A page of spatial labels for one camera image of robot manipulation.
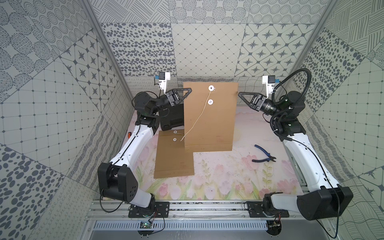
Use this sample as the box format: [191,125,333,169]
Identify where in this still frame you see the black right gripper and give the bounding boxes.
[238,92,286,120]

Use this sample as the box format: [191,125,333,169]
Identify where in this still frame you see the white file bag string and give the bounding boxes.
[179,88,213,142]

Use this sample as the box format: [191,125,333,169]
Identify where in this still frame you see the brown kraft file bag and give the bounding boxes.
[183,82,239,153]
[154,129,195,179]

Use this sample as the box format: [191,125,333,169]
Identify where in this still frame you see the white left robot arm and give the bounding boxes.
[97,88,192,212]

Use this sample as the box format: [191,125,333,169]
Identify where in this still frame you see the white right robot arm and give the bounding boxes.
[238,91,354,221]

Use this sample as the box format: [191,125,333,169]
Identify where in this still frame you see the black plastic tool case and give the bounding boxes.
[159,104,184,131]

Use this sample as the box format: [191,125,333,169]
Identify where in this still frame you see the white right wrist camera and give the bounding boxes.
[262,75,280,98]

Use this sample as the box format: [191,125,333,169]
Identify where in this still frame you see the blue handled pliers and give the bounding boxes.
[251,144,277,164]

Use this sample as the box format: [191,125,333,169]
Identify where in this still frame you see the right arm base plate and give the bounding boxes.
[244,201,290,218]

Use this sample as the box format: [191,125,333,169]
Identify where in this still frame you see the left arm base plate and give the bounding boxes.
[129,201,170,218]

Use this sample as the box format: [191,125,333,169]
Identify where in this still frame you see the aluminium mounting rail frame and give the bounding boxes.
[84,182,334,221]

